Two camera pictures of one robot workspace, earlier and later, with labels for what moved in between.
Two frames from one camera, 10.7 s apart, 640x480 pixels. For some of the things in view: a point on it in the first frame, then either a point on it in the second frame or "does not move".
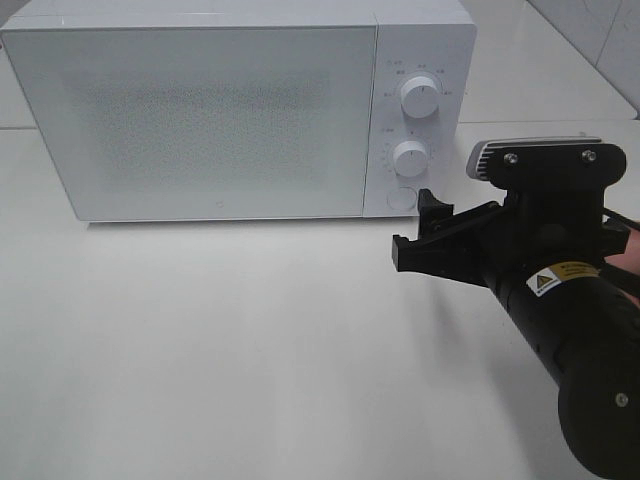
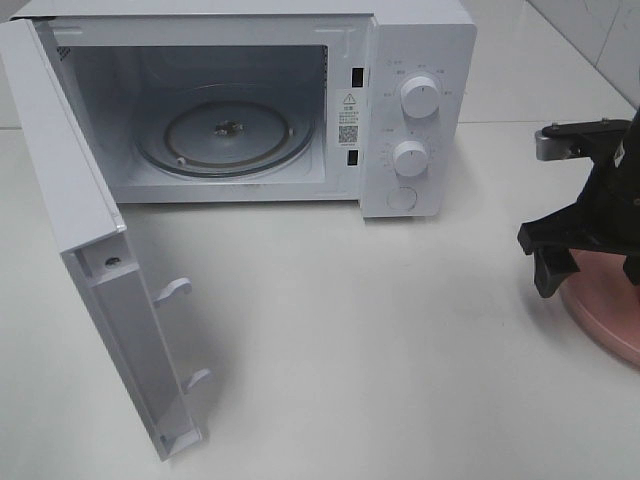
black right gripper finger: [431, 210] → [631, 267]
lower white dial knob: [409, 158] does not move
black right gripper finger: [407, 256] → [551, 267]
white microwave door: [163, 124] → [91, 232]
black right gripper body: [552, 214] → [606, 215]
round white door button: [401, 198] does not move
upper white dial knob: [419, 97] does not move
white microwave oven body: [210, 110] does not move
